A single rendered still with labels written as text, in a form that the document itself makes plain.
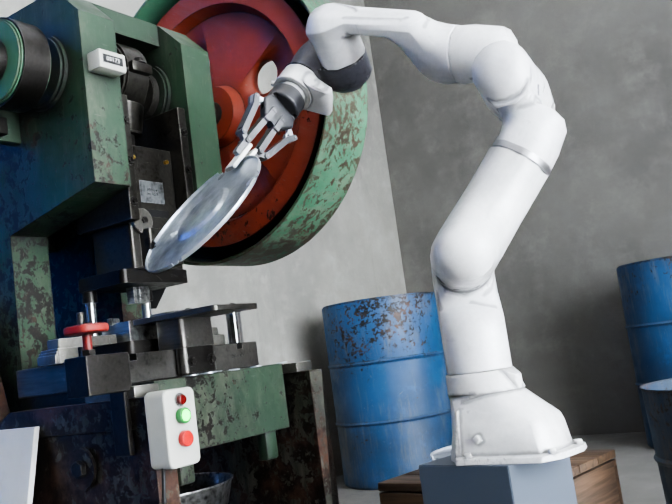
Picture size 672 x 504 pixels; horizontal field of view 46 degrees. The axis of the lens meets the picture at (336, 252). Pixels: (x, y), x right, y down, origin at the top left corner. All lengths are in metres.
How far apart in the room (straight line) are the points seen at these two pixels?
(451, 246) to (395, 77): 4.20
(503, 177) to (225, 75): 1.10
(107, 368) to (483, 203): 0.71
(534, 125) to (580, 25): 3.60
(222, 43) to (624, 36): 3.03
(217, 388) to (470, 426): 0.59
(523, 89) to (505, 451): 0.60
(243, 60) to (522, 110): 1.01
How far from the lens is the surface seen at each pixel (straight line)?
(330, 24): 1.62
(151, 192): 1.86
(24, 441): 1.74
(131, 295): 1.87
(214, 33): 2.32
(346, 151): 2.01
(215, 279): 3.78
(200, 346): 1.75
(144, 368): 1.68
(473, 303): 1.39
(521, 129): 1.39
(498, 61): 1.41
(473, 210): 1.33
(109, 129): 1.77
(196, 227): 1.45
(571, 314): 4.79
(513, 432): 1.30
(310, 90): 1.67
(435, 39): 1.56
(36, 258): 1.95
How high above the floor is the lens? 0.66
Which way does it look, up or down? 7 degrees up
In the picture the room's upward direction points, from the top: 8 degrees counter-clockwise
